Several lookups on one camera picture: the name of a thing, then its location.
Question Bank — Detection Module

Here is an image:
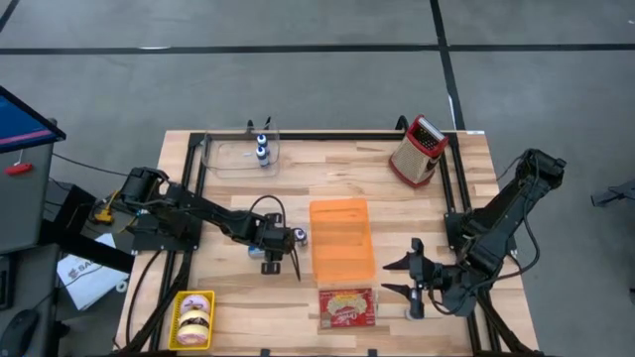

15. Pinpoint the grey monitor desk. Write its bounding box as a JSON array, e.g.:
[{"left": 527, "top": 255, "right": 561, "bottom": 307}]
[{"left": 0, "top": 141, "right": 56, "bottom": 255}]

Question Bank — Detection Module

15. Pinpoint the white paper bag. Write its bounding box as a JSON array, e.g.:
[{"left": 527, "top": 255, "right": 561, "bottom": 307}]
[{"left": 56, "top": 232, "right": 131, "bottom": 311}]

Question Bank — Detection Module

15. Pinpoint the red metal box grater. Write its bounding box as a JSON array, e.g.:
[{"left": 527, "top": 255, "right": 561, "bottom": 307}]
[{"left": 387, "top": 113, "right": 450, "bottom": 189}]

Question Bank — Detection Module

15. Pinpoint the clear plastic container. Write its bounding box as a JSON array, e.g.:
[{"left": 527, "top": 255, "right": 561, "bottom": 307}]
[{"left": 201, "top": 123, "right": 282, "bottom": 179}]

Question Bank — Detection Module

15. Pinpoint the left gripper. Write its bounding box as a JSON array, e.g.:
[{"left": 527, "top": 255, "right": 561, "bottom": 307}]
[{"left": 255, "top": 211, "right": 303, "bottom": 283}]

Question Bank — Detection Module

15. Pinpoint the large computer monitor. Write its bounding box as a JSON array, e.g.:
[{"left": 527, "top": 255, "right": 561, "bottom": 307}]
[{"left": 0, "top": 84, "right": 67, "bottom": 154}]

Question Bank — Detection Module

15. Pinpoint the grey keyboard desk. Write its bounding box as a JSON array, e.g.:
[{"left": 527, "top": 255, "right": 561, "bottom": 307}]
[{"left": 0, "top": 242, "right": 59, "bottom": 357}]

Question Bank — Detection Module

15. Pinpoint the black computer mouse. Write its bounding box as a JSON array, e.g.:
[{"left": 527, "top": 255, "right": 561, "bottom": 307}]
[{"left": 0, "top": 308, "right": 41, "bottom": 357}]

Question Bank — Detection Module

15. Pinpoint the black keyboard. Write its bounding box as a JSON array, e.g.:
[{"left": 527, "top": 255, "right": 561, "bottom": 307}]
[{"left": 0, "top": 255, "right": 14, "bottom": 311}]

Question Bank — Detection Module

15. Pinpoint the orange translucent plastic bin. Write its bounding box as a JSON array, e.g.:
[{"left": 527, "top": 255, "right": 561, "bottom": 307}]
[{"left": 308, "top": 197, "right": 377, "bottom": 285}]

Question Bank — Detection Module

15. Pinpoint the yellow cable plug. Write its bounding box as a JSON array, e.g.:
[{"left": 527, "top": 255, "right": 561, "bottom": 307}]
[{"left": 92, "top": 190, "right": 117, "bottom": 226}]

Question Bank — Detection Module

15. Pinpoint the yellow plastic basket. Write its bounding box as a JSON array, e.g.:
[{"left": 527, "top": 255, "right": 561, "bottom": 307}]
[{"left": 168, "top": 290, "right": 217, "bottom": 352}]

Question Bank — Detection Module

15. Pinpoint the red snack packet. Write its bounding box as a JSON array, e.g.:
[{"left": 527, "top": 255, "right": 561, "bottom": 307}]
[{"left": 317, "top": 288, "right": 377, "bottom": 330}]

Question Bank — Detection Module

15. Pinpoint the white sprinkled donut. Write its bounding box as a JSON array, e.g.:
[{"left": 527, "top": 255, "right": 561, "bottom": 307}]
[{"left": 179, "top": 293, "right": 212, "bottom": 314}]

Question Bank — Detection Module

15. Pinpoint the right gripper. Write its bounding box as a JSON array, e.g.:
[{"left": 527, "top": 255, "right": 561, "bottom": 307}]
[{"left": 380, "top": 237, "right": 450, "bottom": 321}]

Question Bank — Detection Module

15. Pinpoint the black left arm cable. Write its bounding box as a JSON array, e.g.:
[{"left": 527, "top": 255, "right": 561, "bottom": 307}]
[{"left": 247, "top": 194, "right": 289, "bottom": 234}]

